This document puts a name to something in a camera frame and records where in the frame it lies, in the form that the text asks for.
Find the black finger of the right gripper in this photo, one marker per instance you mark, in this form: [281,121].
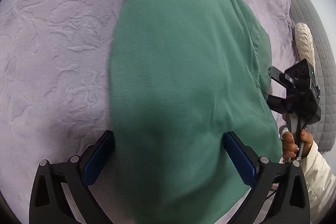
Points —
[278,104]

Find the cream textured pillow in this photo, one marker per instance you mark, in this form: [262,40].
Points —
[304,43]

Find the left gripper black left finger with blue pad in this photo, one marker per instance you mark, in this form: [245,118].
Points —
[48,203]

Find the green work shirt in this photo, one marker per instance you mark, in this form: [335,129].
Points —
[183,73]

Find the purple embossed bed blanket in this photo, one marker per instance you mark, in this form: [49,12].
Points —
[55,89]

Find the right hand with painted nails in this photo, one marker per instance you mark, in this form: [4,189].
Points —
[290,148]

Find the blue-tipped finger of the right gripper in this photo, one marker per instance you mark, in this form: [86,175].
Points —
[281,78]

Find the cream sleeve forearm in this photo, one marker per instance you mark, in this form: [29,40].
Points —
[320,183]

